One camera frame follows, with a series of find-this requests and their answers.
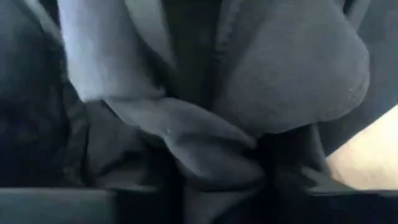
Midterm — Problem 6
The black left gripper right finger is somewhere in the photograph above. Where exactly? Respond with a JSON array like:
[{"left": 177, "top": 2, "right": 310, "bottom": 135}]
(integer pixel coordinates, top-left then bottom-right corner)
[{"left": 306, "top": 187, "right": 398, "bottom": 224}]

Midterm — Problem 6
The dark grey garment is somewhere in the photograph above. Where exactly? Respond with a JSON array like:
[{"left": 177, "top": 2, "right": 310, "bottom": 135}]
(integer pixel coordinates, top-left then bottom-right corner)
[{"left": 0, "top": 0, "right": 398, "bottom": 224}]

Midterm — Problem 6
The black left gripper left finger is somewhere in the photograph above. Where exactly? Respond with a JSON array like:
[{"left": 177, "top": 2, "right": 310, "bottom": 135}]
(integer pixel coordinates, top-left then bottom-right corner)
[{"left": 0, "top": 185, "right": 118, "bottom": 224}]

